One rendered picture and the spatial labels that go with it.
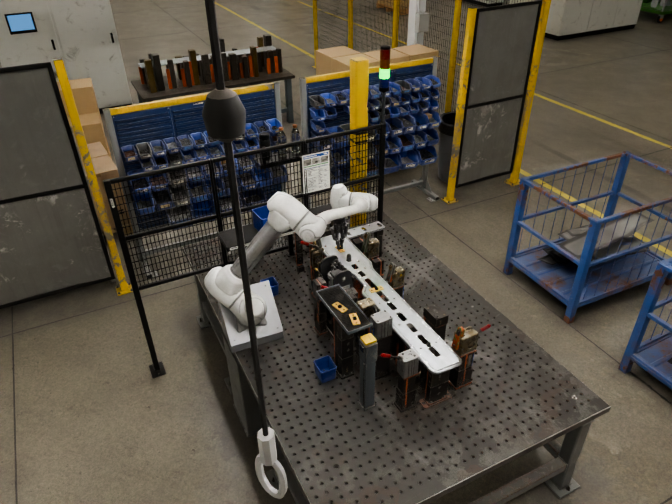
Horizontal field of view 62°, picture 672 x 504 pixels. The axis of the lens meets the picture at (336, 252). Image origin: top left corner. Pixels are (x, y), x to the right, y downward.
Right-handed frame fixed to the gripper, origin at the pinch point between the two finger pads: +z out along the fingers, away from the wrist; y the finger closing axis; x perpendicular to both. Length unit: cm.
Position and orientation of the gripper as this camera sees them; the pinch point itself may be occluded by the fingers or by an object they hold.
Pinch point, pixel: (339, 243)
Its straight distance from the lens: 356.8
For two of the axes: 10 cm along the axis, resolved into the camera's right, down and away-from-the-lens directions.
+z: 0.2, 8.3, 5.6
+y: 8.9, -2.7, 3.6
